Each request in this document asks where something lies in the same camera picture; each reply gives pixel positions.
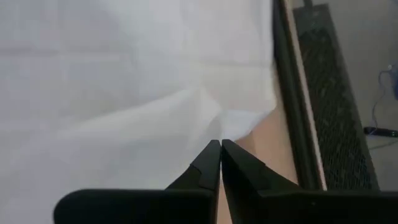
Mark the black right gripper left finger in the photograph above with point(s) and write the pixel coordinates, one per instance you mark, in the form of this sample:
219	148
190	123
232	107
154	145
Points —
140	207

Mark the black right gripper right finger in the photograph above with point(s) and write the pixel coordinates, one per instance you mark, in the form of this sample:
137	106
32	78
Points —
280	205

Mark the white cloth napkin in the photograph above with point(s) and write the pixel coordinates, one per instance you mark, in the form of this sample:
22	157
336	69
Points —
124	93

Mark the black perforated floor mat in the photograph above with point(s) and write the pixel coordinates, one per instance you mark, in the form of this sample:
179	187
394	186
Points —
335	109

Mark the black elongated device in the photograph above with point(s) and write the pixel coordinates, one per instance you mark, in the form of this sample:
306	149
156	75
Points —
379	132

